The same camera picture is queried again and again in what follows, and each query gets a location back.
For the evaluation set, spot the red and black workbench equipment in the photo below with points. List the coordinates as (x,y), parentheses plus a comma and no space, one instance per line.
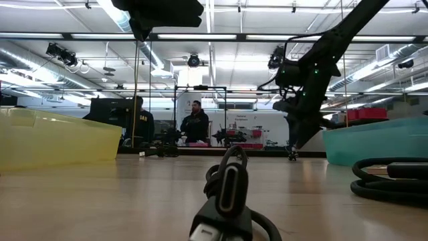
(234,137)

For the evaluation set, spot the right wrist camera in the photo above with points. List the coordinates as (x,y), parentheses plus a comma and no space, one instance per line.
(289,75)

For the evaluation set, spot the black monitor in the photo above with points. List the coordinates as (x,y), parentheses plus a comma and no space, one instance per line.
(107,112)

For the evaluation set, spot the person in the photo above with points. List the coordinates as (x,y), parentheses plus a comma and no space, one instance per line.
(145,124)
(195,127)

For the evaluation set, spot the teal plastic bin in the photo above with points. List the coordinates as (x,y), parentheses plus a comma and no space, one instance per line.
(374,144)

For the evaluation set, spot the black floor stand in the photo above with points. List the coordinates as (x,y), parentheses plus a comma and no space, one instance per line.
(293,156)

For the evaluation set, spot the black ceiling spotlight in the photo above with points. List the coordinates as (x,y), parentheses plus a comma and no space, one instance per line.
(63,56)
(193,61)
(405,64)
(274,60)

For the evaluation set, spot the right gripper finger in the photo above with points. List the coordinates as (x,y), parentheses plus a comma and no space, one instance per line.
(305,135)

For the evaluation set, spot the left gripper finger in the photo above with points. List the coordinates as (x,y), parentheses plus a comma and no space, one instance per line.
(179,13)

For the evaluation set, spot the red storage bins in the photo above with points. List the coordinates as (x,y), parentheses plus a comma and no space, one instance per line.
(368,114)

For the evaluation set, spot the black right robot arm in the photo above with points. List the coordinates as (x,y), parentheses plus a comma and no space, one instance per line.
(344,33)

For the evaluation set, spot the yellow plastic bin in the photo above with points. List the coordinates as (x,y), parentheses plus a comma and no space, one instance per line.
(50,140)

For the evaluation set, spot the black overhead light bar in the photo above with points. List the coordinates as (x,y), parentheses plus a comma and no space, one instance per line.
(200,37)

